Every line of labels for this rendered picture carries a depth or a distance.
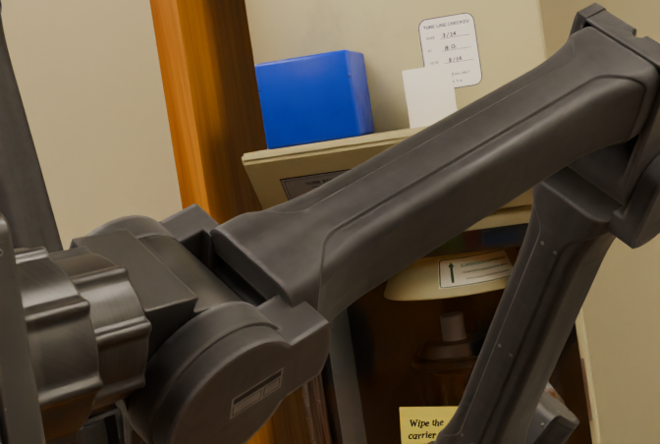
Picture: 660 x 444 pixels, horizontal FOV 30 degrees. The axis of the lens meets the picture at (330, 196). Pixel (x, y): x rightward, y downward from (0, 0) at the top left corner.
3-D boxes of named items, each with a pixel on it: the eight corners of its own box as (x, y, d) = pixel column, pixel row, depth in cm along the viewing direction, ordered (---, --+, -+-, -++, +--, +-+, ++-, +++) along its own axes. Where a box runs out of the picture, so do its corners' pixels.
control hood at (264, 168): (278, 237, 140) (265, 149, 139) (567, 197, 133) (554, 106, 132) (252, 249, 128) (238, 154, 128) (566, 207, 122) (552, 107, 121)
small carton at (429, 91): (412, 128, 132) (403, 72, 132) (458, 121, 132) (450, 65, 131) (410, 128, 127) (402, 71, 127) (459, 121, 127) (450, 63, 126)
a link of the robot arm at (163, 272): (43, 245, 53) (117, 319, 51) (211, 210, 61) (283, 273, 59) (-6, 402, 58) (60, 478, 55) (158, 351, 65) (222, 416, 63)
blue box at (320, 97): (288, 145, 138) (276, 66, 137) (375, 133, 136) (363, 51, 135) (266, 149, 128) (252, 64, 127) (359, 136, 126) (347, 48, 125)
